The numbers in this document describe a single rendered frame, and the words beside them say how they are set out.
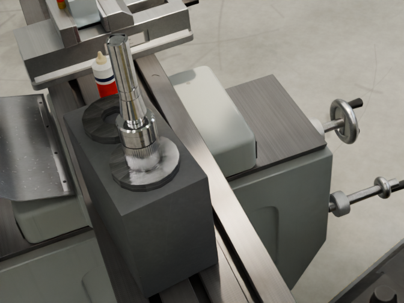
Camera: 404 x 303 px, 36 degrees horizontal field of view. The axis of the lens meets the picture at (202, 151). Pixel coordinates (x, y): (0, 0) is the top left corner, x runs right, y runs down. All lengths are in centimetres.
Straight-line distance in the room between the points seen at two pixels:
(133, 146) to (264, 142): 65
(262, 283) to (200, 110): 53
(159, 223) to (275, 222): 71
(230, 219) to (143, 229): 22
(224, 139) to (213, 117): 7
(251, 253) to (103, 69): 44
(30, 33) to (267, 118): 54
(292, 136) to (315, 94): 125
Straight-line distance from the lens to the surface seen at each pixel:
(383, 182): 155
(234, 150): 123
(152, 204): 75
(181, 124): 112
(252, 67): 275
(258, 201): 136
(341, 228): 213
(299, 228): 151
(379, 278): 129
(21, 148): 124
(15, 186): 116
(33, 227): 122
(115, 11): 124
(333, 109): 157
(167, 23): 129
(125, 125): 73
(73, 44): 125
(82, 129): 86
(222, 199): 98
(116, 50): 66
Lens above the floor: 168
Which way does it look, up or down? 45 degrees down
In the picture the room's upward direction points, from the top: 7 degrees counter-clockwise
